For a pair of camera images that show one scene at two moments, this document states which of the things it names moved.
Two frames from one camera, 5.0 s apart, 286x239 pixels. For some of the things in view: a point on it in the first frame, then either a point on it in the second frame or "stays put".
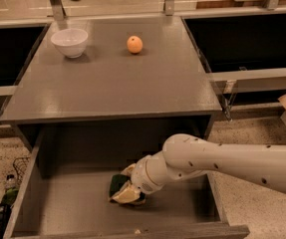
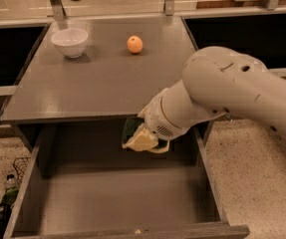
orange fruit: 135,44 stays put
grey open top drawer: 64,190 stays put
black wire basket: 20,165 stays put
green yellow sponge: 119,180 → 132,124
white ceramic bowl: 70,42 stays put
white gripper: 142,178 → 158,119
